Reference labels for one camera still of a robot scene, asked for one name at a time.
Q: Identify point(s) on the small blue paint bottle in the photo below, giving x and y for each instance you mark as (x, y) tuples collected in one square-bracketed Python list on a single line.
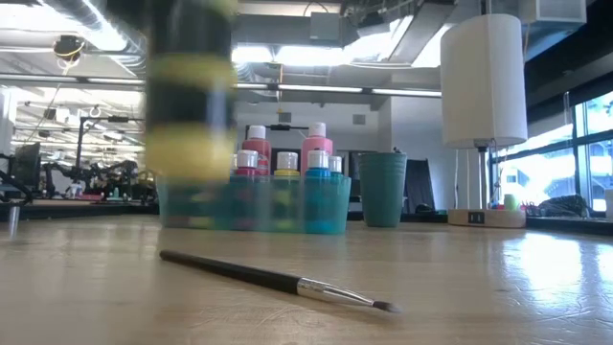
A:
[(318, 163)]

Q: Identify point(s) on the yellow paint bottle black label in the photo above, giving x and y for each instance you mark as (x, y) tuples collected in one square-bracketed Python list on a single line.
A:
[(287, 163), (191, 96)]

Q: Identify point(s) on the large pink paint bottle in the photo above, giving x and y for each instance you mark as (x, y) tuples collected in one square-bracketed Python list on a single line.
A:
[(316, 144)]

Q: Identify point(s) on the large red paint bottle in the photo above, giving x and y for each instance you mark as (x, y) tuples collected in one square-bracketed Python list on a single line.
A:
[(256, 144)]

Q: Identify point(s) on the translucent teal plastic bin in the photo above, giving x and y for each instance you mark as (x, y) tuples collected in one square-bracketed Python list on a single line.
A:
[(268, 206)]

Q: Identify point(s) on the dark green plastic cup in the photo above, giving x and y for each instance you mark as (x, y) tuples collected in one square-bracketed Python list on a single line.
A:
[(383, 191)]

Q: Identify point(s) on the grey ceiling box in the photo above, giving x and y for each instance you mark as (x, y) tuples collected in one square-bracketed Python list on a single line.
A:
[(325, 25)]

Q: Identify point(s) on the white shade wooden base lamp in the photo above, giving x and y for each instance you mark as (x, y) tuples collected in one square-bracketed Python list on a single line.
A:
[(483, 81)]

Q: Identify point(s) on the small green background cup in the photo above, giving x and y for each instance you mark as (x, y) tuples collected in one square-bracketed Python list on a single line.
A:
[(510, 201)]

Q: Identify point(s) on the black background monitor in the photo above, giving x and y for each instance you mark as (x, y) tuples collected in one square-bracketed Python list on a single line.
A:
[(26, 165)]

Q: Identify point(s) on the silver ventilation duct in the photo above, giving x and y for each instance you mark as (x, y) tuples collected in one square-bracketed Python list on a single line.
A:
[(96, 19)]

